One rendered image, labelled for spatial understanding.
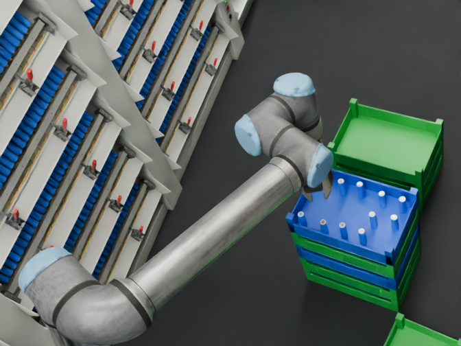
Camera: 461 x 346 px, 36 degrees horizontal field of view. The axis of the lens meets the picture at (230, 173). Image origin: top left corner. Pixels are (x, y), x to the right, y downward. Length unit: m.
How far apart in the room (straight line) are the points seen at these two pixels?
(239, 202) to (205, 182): 1.11
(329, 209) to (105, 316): 0.88
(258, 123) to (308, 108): 0.14
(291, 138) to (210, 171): 1.04
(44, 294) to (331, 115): 1.49
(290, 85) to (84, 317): 0.70
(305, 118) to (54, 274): 0.68
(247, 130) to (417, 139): 0.86
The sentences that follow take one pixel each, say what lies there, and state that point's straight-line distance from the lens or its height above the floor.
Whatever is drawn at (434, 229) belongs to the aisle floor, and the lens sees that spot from 2.34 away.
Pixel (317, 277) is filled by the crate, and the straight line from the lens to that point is 2.24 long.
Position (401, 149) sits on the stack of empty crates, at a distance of 2.31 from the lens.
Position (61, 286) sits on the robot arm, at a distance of 1.40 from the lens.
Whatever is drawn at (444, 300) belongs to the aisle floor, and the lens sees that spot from 2.24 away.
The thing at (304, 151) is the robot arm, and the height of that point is 0.82.
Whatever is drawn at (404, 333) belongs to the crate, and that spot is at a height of 0.00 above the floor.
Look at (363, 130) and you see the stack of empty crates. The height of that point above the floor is 0.16.
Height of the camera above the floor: 2.07
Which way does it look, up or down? 54 degrees down
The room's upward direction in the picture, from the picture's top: 24 degrees counter-clockwise
